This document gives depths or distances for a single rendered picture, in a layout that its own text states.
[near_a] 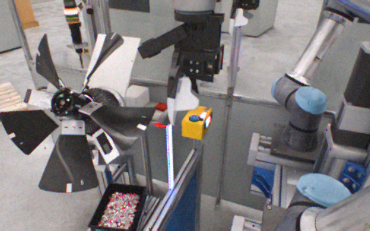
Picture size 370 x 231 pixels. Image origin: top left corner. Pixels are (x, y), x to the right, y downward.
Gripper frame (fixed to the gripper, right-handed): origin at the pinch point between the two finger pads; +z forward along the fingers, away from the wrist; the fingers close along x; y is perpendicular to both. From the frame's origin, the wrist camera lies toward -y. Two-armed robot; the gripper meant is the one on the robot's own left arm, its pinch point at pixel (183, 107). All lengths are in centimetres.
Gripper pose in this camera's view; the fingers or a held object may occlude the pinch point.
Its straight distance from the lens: 55.5
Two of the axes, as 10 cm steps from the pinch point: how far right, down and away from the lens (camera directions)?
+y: 9.3, 1.9, -3.1
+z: 0.0, 8.5, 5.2
